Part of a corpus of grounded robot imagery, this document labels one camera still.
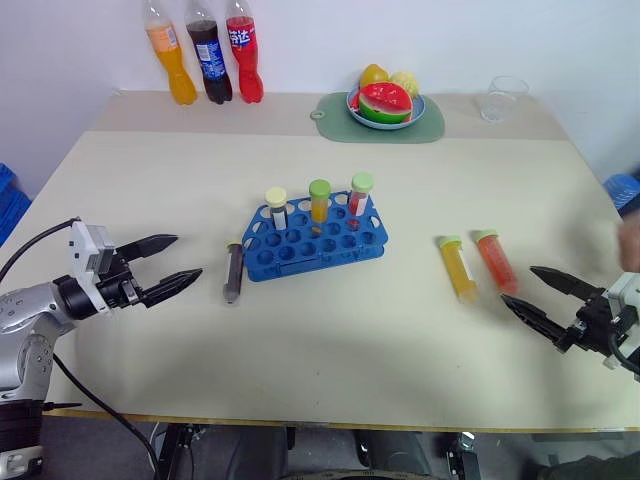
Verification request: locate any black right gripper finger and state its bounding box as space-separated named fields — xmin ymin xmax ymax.
xmin=529 ymin=265 xmax=609 ymax=302
xmin=500 ymin=293 xmax=575 ymax=352

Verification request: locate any dark brown tube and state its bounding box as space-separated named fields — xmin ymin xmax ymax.
xmin=221 ymin=241 xmax=246 ymax=307

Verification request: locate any orange tube green cap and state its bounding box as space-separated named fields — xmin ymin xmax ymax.
xmin=307 ymin=178 xmax=333 ymax=237

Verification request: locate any pale yellow toy fruit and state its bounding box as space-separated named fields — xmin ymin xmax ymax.
xmin=389 ymin=70 xmax=422 ymax=99

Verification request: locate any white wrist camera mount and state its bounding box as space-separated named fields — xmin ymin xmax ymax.
xmin=601 ymin=271 xmax=640 ymax=372
xmin=67 ymin=219 xmax=120 ymax=287

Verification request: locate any green placemat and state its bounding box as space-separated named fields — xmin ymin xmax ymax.
xmin=309 ymin=90 xmax=447 ymax=145

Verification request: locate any blurred person hand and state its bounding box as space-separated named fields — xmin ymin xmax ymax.
xmin=617 ymin=206 xmax=640 ymax=275

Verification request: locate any black table leg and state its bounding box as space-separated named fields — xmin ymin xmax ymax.
xmin=158 ymin=423 xmax=197 ymax=480
xmin=446 ymin=430 xmax=482 ymax=480

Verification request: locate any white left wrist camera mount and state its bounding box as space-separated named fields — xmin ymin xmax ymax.
xmin=67 ymin=219 xmax=120 ymax=287

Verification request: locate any cola bottle blue label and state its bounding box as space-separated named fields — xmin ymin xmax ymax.
xmin=184 ymin=0 xmax=234 ymax=106

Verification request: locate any yellow liquid tube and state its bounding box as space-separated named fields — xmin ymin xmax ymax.
xmin=437 ymin=234 xmax=479 ymax=303

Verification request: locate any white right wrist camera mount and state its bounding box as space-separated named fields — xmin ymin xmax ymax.
xmin=601 ymin=271 xmax=640 ymax=372

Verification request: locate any blue test tube rack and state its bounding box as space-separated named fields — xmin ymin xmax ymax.
xmin=241 ymin=190 xmax=390 ymax=283

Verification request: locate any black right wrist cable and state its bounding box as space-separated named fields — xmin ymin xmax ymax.
xmin=609 ymin=334 xmax=640 ymax=384

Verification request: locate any tube with yellow cap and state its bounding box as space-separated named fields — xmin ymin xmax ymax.
xmin=264 ymin=186 xmax=291 ymax=232

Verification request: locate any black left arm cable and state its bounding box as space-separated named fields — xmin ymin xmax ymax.
xmin=42 ymin=351 xmax=167 ymax=480

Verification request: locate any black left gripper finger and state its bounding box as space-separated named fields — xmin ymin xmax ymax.
xmin=133 ymin=267 xmax=204 ymax=309
xmin=117 ymin=233 xmax=180 ymax=262

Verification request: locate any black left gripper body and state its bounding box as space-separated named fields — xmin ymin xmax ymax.
xmin=94 ymin=251 xmax=150 ymax=313

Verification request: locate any yellow toy pear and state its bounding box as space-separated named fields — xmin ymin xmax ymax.
xmin=359 ymin=63 xmax=391 ymax=88

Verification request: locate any light blue plate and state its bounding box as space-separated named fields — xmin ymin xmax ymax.
xmin=345 ymin=87 xmax=427 ymax=131

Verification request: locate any orange soda bottle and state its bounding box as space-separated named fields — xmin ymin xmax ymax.
xmin=142 ymin=0 xmax=198 ymax=107

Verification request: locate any red soda bottle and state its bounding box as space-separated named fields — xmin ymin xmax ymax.
xmin=224 ymin=0 xmax=265 ymax=105

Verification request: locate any clear plastic cup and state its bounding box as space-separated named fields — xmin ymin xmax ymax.
xmin=480 ymin=75 xmax=531 ymax=124

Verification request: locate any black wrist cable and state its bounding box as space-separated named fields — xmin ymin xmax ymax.
xmin=609 ymin=334 xmax=640 ymax=384
xmin=0 ymin=215 xmax=83 ymax=284

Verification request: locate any blue plastic crate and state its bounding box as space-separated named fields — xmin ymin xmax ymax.
xmin=0 ymin=161 xmax=34 ymax=247

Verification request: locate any toy watermelon slice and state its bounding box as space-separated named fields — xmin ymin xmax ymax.
xmin=357 ymin=81 xmax=415 ymax=125

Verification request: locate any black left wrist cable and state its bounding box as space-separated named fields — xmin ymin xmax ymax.
xmin=0 ymin=215 xmax=83 ymax=284

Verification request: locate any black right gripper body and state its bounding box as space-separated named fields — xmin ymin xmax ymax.
xmin=566 ymin=288 xmax=630 ymax=357

